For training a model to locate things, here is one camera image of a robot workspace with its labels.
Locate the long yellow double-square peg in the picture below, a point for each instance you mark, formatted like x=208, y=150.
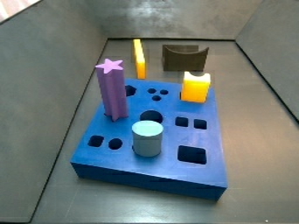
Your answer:
x=139, y=59

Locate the blue peg board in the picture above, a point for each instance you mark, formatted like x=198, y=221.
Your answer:
x=188, y=168

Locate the light blue cylinder peg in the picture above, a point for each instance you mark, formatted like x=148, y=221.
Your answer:
x=147, y=138

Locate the yellow notched block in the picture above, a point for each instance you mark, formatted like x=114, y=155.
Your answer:
x=195, y=87

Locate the purple star peg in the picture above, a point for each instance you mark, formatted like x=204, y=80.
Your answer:
x=112, y=88

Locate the black curved holder stand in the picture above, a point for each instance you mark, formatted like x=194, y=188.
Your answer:
x=184, y=58

